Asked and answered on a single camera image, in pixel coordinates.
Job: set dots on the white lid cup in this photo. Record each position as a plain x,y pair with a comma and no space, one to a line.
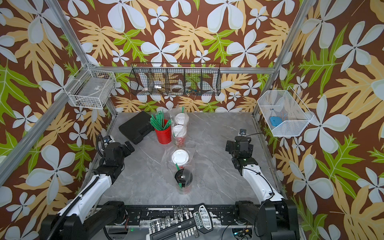
179,134
180,158
181,119

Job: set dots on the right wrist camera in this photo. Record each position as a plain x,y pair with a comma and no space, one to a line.
243,132

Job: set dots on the black plastic case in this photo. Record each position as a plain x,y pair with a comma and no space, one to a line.
136,128

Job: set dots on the white wire basket right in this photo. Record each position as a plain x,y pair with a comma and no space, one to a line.
289,106

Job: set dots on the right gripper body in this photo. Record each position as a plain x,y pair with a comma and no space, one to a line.
229,147

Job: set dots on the green wrapped straws bundle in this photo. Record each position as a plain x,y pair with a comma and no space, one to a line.
158,121

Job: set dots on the socket wrench set tray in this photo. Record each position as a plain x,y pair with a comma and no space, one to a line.
184,224

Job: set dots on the black mounting rail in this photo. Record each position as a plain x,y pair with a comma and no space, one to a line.
221,215

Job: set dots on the blue object in basket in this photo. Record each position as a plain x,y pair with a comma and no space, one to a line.
275,121

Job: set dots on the white wire basket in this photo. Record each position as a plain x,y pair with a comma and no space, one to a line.
289,106
90,87

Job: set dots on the red straw holder cup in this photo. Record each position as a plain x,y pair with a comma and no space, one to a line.
164,137

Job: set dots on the black lid red cup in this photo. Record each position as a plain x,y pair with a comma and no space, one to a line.
185,177

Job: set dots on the white wire basket left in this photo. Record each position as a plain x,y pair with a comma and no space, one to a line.
90,87

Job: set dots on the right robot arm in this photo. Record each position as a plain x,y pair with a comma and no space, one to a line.
275,218

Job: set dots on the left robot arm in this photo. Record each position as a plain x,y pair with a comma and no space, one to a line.
73,222

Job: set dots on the black wire basket centre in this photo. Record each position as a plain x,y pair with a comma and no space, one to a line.
178,79

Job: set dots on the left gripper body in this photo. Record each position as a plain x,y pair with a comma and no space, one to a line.
126,147

